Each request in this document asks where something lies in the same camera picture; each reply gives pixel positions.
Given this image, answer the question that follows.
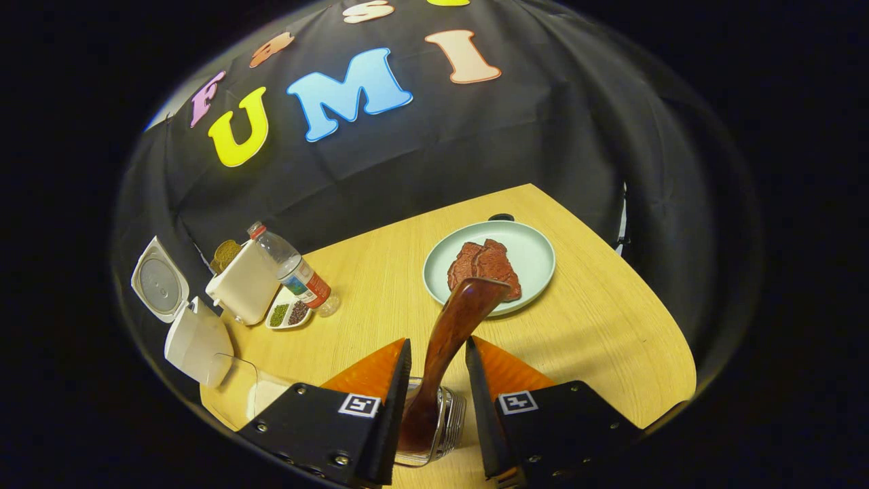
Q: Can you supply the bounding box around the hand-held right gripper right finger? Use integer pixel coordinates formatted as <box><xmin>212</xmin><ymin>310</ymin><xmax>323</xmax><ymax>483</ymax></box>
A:
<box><xmin>465</xmin><ymin>336</ymin><xmax>646</xmax><ymax>489</ymax></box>

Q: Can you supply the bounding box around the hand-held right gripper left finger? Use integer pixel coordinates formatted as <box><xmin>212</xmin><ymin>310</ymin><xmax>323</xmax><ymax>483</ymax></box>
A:
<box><xmin>236</xmin><ymin>338</ymin><xmax>413</xmax><ymax>489</ymax></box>

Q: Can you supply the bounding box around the brown wooden spoon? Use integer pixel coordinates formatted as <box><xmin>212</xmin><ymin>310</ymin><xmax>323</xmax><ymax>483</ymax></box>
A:
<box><xmin>397</xmin><ymin>277</ymin><xmax>511</xmax><ymax>454</ymax></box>

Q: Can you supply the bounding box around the white rice cooker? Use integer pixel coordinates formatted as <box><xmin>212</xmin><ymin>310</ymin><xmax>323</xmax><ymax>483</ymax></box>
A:
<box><xmin>131</xmin><ymin>236</ymin><xmax>235</xmax><ymax>388</ymax></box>

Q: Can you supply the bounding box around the brown meat slice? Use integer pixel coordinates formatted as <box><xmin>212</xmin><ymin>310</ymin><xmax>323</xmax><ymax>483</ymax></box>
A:
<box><xmin>447</xmin><ymin>241</ymin><xmax>484</xmax><ymax>291</ymax></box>
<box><xmin>475</xmin><ymin>238</ymin><xmax>522</xmax><ymax>303</ymax></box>

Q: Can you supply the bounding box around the clear plastic tray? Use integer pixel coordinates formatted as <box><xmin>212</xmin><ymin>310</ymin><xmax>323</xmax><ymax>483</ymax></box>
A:
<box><xmin>204</xmin><ymin>353</ymin><xmax>299</xmax><ymax>432</ymax></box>

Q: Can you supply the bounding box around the white divided grain dish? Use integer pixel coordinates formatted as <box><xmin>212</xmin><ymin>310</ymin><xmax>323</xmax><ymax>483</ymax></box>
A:
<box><xmin>265</xmin><ymin>285</ymin><xmax>313</xmax><ymax>330</ymax></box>

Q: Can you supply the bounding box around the clear plastic water bottle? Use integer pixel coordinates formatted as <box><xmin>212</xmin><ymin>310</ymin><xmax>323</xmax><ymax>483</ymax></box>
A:
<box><xmin>246</xmin><ymin>221</ymin><xmax>340</xmax><ymax>318</ymax></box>

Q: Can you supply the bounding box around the pale green plate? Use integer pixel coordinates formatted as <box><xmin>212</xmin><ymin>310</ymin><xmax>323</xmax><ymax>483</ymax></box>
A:
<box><xmin>423</xmin><ymin>220</ymin><xmax>557</xmax><ymax>317</ymax></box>

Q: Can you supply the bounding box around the white toaster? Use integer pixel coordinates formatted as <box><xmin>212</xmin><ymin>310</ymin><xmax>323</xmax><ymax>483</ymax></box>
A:
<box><xmin>206</xmin><ymin>239</ymin><xmax>281</xmax><ymax>325</ymax></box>

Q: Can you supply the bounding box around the brown bread slice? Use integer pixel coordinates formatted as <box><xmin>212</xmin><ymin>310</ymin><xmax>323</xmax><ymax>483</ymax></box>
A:
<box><xmin>210</xmin><ymin>240</ymin><xmax>243</xmax><ymax>274</ymax></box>

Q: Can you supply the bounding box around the black backdrop cloth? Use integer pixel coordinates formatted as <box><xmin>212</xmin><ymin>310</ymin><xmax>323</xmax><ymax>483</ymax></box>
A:
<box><xmin>112</xmin><ymin>0</ymin><xmax>761</xmax><ymax>381</ymax></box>

